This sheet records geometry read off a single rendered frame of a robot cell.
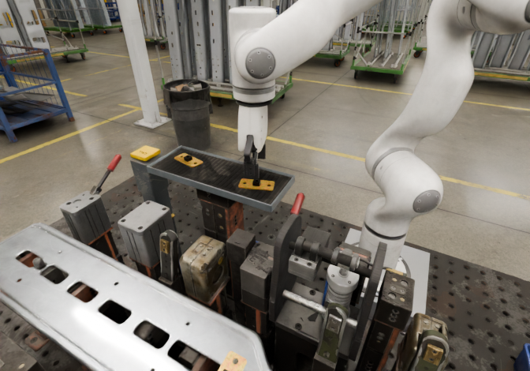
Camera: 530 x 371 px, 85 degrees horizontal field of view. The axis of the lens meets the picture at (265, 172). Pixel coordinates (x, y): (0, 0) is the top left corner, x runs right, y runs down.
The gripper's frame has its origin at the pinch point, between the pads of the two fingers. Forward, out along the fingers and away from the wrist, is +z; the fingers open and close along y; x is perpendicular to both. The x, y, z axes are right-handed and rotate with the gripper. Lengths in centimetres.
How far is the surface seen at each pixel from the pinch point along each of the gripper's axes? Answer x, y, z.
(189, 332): -7.8, 28.4, 21.8
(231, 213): -6.8, -0.3, 15.8
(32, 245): -56, 14, 22
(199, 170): -15.8, -4.4, 5.8
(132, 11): -198, -291, -15
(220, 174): -9.9, -3.5, 5.8
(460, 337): 60, 2, 52
